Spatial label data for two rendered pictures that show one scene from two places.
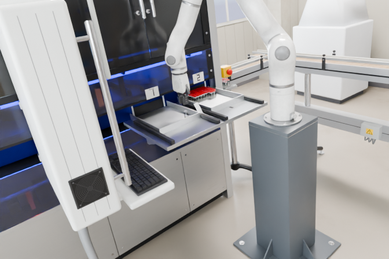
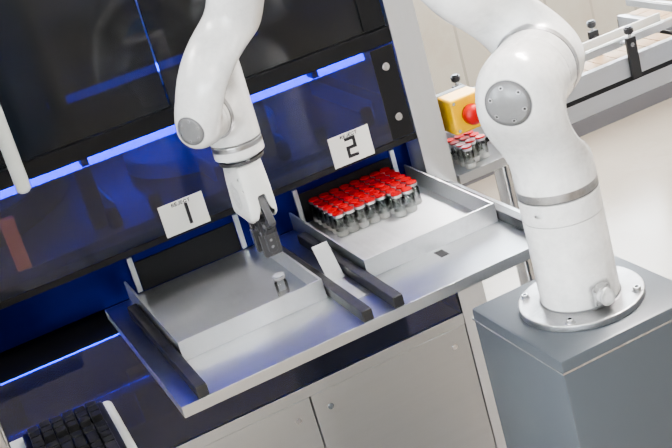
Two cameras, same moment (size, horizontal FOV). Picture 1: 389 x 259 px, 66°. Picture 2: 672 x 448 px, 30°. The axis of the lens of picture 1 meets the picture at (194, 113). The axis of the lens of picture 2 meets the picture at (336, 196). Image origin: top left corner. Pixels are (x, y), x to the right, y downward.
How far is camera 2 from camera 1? 68 cm
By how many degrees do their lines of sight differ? 14
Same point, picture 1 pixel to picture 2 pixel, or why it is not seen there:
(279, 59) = (504, 123)
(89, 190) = not seen: outside the picture
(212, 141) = (434, 355)
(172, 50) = (190, 102)
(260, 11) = not seen: outside the picture
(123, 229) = not seen: outside the picture
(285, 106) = (567, 265)
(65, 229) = not seen: outside the picture
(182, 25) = (217, 18)
